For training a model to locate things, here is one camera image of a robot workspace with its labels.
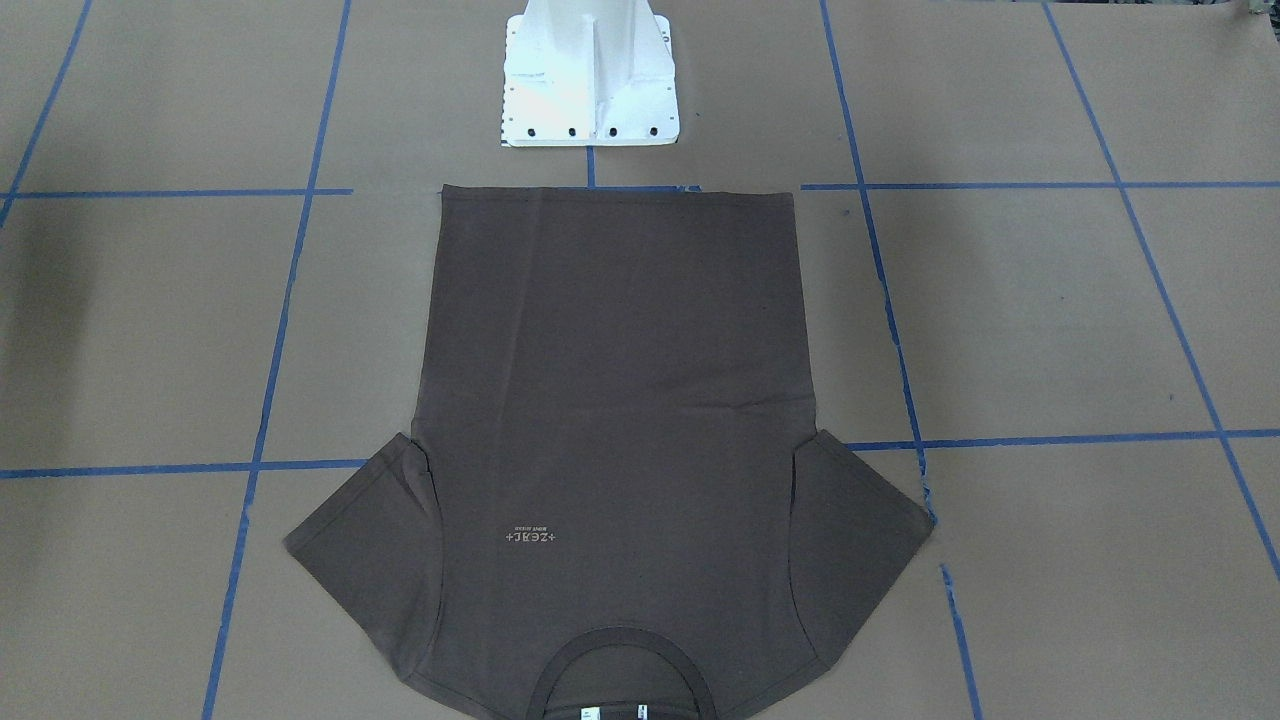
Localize dark brown t-shirt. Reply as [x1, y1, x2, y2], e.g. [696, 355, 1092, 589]
[284, 186, 934, 719]

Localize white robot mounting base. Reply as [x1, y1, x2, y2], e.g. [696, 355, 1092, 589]
[500, 1, 681, 149]

